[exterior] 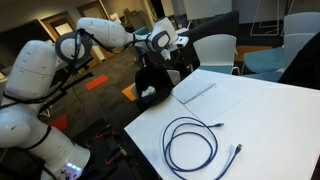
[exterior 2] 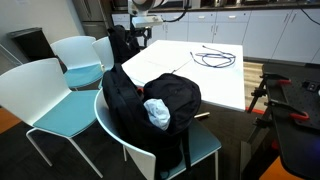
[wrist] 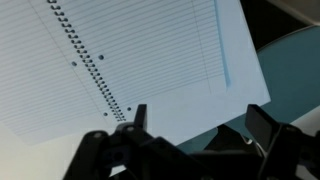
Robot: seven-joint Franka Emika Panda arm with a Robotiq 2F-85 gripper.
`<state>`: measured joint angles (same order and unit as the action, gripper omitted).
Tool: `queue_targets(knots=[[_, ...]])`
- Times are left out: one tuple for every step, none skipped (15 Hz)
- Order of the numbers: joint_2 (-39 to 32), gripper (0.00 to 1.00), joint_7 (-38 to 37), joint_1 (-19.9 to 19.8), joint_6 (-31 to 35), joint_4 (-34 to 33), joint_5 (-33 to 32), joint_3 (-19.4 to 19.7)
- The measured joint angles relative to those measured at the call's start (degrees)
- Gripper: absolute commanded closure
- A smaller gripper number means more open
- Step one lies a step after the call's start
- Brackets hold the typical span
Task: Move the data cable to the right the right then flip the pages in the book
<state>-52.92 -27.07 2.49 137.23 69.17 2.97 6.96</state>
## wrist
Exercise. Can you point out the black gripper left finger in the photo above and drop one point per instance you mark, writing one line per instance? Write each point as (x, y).
(100, 150)

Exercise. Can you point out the white lined spiral notebook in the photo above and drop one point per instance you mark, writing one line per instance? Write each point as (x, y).
(150, 50)

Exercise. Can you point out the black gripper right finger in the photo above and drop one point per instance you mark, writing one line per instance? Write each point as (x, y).
(290, 150)

